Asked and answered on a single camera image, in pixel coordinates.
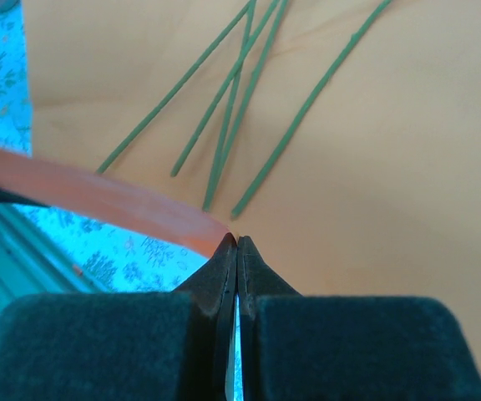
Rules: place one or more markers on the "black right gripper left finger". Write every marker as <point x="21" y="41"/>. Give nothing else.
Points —
<point x="98" y="346"/>

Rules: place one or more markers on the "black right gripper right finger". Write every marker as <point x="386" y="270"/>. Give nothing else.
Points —
<point x="349" y="351"/>

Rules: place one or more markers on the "pale teal artificial flower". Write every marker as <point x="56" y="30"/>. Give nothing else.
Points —
<point x="307" y="108"/>

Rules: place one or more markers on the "orange wrapping paper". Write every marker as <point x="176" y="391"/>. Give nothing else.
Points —
<point x="370" y="167"/>

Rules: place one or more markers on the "wide aluminium frame rail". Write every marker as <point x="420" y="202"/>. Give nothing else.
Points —
<point x="6" y="259"/>

